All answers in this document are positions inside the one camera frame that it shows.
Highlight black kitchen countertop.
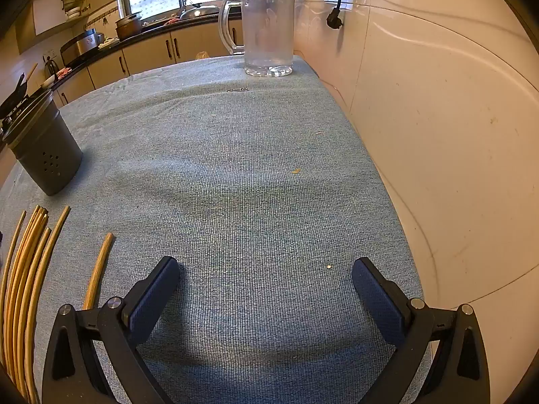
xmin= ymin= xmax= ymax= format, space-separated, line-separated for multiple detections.
xmin=0 ymin=12 xmax=224 ymax=135

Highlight black wok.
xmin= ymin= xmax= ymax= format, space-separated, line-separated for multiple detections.
xmin=0 ymin=73 xmax=30 ymax=119

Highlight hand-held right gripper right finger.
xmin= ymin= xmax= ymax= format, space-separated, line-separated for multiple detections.
xmin=351 ymin=257 xmax=491 ymax=404

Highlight wall rack with dishes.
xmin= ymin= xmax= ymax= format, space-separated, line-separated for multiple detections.
xmin=62 ymin=0 xmax=91 ymax=20

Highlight bundle of wooden chopsticks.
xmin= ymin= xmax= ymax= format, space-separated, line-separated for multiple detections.
xmin=0 ymin=204 xmax=71 ymax=402

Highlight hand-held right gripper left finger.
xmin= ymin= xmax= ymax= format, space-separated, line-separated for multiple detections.
xmin=41 ymin=256 xmax=182 ymax=404

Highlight silver countertop appliance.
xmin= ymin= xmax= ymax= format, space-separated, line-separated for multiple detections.
xmin=61 ymin=29 xmax=106 ymax=66

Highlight clear glass mug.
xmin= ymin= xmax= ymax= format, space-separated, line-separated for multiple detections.
xmin=218 ymin=0 xmax=296 ymax=78

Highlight metal pot lid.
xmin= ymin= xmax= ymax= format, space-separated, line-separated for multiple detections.
xmin=181 ymin=4 xmax=220 ymax=20

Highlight beige upper kitchen cabinet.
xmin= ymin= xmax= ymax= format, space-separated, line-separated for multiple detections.
xmin=17 ymin=0 xmax=93 ymax=51

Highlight blue-grey tablecloth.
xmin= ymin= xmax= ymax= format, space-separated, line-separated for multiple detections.
xmin=0 ymin=54 xmax=434 ymax=404

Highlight dark grey perforated utensil holder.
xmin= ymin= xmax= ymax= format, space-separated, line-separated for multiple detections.
xmin=2 ymin=89 xmax=84 ymax=197

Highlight brown cooking pot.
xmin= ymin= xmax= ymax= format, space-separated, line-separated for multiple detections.
xmin=115 ymin=12 xmax=144 ymax=40

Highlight beige lower kitchen cabinets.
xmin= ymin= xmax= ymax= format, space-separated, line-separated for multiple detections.
xmin=51 ymin=21 xmax=245 ymax=108

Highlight long wooden chopstick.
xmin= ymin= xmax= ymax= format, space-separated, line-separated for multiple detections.
xmin=82 ymin=232 xmax=115 ymax=311

